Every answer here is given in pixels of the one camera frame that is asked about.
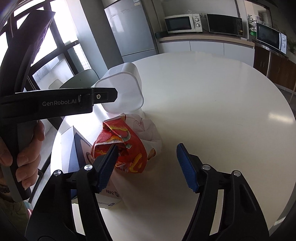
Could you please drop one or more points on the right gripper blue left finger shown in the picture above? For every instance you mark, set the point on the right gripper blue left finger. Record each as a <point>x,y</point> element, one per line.
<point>106,164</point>

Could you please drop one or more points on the sage green chair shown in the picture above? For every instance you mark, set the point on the sage green chair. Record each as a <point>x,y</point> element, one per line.
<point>86,78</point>

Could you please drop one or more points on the crumpled white paper wrapper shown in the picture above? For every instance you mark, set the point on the crumpled white paper wrapper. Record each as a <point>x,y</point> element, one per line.
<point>147,132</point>

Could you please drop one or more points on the person's left hand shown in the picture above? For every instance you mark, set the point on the person's left hand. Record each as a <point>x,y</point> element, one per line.
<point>28,160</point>

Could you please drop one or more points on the white plastic container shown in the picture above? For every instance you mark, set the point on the white plastic container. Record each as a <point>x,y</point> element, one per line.
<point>126,80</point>

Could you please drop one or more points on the white microwave left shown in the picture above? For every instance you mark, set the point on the white microwave left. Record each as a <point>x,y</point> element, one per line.
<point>183,23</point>

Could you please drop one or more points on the black microwave oven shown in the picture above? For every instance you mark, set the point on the black microwave oven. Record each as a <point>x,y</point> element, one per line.
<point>223,24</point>

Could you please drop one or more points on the white microwave right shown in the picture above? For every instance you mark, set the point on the white microwave right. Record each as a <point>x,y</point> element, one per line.
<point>271,37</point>

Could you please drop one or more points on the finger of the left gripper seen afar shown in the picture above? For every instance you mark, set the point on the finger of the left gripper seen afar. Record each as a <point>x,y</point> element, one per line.
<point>104,95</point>

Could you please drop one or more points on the red snack bag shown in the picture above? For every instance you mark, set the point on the red snack bag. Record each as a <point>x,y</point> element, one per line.
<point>132,156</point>

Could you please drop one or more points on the grey refrigerator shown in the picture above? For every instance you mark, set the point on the grey refrigerator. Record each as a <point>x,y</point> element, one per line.
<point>131,29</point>

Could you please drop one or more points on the round white dining table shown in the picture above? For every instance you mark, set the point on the round white dining table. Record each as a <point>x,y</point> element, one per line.
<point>228,114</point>

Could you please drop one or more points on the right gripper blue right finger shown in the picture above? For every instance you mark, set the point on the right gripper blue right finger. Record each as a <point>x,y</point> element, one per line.
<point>190,165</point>

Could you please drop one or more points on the white microwave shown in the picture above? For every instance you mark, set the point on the white microwave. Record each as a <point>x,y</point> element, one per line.
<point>271,37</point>
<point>183,23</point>

